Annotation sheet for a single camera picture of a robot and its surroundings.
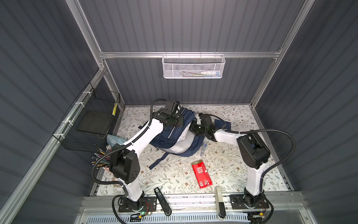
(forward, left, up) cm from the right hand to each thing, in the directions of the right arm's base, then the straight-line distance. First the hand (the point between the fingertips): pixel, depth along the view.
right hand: (187, 127), depth 94 cm
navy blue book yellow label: (+11, -25, -10) cm, 29 cm away
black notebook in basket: (-12, +48, +22) cm, 54 cm away
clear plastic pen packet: (-12, -10, -10) cm, 19 cm away
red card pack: (-28, -9, -12) cm, 32 cm away
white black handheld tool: (-44, -16, -6) cm, 48 cm away
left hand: (-1, +4, +9) cm, 10 cm away
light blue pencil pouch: (-8, +50, -4) cm, 51 cm away
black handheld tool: (-43, +13, -7) cm, 46 cm away
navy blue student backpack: (-14, +5, +6) cm, 16 cm away
